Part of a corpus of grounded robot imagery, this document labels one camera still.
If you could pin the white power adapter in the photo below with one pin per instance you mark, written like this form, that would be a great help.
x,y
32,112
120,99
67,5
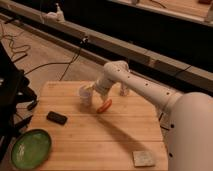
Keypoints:
x,y
58,15

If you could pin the green ceramic bowl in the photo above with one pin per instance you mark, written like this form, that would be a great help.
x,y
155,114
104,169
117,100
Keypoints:
x,y
31,149

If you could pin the black chair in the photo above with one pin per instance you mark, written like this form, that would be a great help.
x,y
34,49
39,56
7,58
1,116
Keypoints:
x,y
13,90

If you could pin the orange sausage toy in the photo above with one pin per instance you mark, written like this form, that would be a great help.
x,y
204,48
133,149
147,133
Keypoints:
x,y
104,106

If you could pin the white spray bottle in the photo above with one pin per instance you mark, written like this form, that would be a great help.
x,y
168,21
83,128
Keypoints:
x,y
124,90

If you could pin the beige square sponge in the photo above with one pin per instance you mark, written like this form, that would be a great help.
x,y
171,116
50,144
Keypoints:
x,y
143,159

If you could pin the wooden cutting board table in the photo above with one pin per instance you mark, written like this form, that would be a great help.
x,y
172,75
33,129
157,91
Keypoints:
x,y
89,141

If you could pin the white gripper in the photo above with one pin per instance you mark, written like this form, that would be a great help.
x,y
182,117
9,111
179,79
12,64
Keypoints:
x,y
101,87

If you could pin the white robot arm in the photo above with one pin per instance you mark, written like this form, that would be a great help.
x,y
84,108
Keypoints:
x,y
190,139

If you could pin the black rectangular block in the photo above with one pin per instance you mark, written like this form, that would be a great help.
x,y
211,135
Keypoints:
x,y
56,118

